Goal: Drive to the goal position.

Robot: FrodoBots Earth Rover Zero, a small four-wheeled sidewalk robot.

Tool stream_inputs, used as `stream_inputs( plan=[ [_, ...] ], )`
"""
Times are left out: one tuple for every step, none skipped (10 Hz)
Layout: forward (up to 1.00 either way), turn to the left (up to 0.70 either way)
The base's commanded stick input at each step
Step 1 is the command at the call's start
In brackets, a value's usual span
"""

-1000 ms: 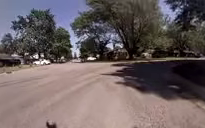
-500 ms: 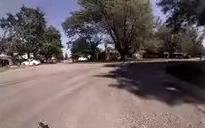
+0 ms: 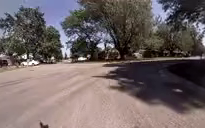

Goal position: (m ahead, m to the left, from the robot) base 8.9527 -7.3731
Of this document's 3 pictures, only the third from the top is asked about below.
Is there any brown house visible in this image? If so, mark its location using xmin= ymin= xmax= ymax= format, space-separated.
xmin=89 ymin=48 xmax=123 ymax=62

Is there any white vehicle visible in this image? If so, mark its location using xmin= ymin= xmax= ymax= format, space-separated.
xmin=76 ymin=56 xmax=88 ymax=62

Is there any brownish grey asphalt road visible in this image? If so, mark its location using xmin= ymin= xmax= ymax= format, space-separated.
xmin=0 ymin=56 xmax=205 ymax=128

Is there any large spreading tree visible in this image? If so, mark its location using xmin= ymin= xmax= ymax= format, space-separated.
xmin=61 ymin=0 xmax=158 ymax=61

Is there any white car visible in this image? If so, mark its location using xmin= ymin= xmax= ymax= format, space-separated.
xmin=19 ymin=59 xmax=41 ymax=67

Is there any row of trees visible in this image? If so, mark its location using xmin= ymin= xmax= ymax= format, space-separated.
xmin=149 ymin=0 xmax=205 ymax=58

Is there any robot's own part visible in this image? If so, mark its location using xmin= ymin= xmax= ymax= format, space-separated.
xmin=39 ymin=121 xmax=50 ymax=128

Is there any broad green tree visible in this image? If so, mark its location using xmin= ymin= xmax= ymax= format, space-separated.
xmin=0 ymin=5 xmax=64 ymax=63

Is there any shaded grass verge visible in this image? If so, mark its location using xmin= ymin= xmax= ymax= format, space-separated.
xmin=168 ymin=59 xmax=205 ymax=92

